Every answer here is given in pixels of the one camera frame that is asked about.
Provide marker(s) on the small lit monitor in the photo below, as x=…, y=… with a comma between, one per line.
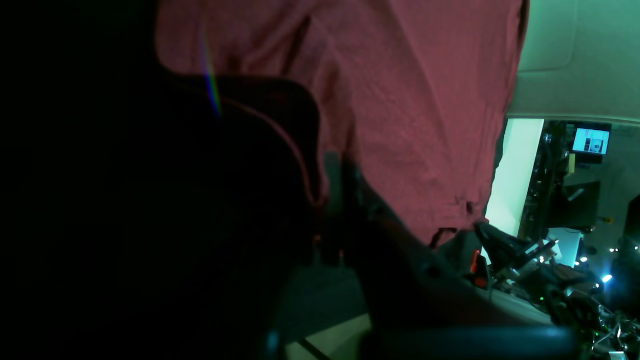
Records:
x=591, y=140

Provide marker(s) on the red long-sleeve T-shirt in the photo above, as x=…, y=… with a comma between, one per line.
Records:
x=414, y=91

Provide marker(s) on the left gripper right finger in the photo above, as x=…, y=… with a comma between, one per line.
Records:
x=419, y=308

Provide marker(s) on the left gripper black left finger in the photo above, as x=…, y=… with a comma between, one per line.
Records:
x=157, y=222

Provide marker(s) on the black orange clamp right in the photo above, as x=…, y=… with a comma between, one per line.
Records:
x=479, y=272

